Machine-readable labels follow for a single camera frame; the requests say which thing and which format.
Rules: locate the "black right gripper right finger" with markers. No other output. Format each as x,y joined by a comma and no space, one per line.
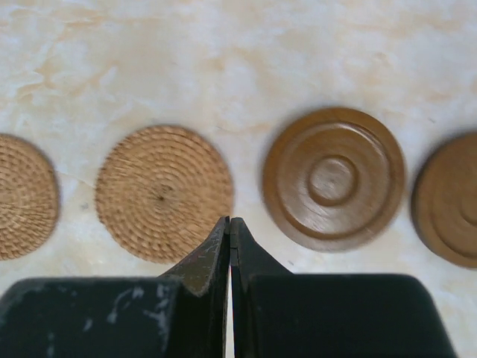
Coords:
277,313

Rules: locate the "light woven rattan coaster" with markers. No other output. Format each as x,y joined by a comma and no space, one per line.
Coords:
30,197

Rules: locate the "dark wooden coaster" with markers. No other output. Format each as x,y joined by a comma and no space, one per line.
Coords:
333,179
443,202

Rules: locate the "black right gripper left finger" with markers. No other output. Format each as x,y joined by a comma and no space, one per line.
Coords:
181,313

